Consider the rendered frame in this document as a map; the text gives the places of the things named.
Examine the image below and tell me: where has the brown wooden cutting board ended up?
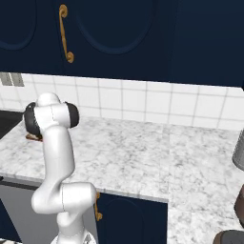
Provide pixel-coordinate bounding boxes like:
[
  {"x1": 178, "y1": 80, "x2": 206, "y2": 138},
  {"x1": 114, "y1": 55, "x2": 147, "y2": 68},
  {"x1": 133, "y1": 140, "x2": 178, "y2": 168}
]
[{"x1": 25, "y1": 132, "x2": 44, "y2": 143}]

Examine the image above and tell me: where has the black hob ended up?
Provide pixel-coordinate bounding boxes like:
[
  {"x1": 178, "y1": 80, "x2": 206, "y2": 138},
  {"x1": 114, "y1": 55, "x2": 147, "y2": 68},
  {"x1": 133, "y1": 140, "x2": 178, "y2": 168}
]
[{"x1": 0, "y1": 110, "x2": 25, "y2": 141}]

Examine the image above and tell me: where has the dark brown rounded object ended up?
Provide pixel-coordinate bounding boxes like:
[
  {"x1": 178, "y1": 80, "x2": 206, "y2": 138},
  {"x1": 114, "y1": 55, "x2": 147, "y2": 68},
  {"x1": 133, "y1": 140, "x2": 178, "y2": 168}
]
[{"x1": 234, "y1": 184, "x2": 244, "y2": 221}]

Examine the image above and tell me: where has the gold lower cupboard handle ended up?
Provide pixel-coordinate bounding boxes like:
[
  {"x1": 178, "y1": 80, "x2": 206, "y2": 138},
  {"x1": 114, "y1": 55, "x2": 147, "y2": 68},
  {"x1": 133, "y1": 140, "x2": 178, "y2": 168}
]
[{"x1": 93, "y1": 192, "x2": 104, "y2": 222}]

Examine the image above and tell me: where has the grey cylindrical container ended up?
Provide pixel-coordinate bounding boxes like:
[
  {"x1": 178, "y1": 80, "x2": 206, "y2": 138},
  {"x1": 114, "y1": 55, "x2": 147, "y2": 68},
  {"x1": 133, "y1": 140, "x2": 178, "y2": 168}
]
[{"x1": 231, "y1": 128, "x2": 244, "y2": 173}]

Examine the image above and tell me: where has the gold curved cupboard handle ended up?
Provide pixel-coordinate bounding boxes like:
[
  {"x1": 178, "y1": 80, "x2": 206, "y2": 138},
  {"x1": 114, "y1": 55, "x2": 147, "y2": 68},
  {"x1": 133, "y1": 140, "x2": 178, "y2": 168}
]
[{"x1": 58, "y1": 4, "x2": 75, "y2": 64}]

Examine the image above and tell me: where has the dark grey rounded object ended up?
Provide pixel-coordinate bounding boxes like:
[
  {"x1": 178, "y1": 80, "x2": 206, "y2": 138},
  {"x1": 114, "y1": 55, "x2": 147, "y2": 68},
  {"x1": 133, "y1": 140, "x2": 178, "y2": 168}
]
[{"x1": 212, "y1": 229, "x2": 244, "y2": 244}]

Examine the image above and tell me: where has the navy cupboard door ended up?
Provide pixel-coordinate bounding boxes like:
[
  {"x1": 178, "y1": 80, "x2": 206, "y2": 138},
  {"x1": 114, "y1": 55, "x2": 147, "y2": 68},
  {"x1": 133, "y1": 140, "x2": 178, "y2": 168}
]
[
  {"x1": 0, "y1": 0, "x2": 54, "y2": 74},
  {"x1": 94, "y1": 191, "x2": 169, "y2": 244},
  {"x1": 52, "y1": 0, "x2": 179, "y2": 83}
]

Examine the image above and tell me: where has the navy upper cupboard door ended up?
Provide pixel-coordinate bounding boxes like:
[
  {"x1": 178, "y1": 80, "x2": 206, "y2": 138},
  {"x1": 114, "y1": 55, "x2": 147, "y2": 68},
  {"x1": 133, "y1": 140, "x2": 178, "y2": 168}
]
[
  {"x1": 0, "y1": 0, "x2": 54, "y2": 74},
  {"x1": 52, "y1": 0, "x2": 179, "y2": 83}
]

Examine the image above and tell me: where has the grey wall outlet plate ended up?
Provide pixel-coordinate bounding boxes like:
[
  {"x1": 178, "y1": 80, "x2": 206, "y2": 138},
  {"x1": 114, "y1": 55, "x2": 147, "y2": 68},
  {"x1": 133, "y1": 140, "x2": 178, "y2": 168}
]
[{"x1": 0, "y1": 71, "x2": 26, "y2": 88}]

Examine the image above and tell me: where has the navy lower cupboard door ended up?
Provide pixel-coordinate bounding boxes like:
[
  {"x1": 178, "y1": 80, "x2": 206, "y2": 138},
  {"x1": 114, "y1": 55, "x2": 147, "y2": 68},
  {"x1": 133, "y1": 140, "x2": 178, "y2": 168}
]
[{"x1": 94, "y1": 191, "x2": 169, "y2": 244}]

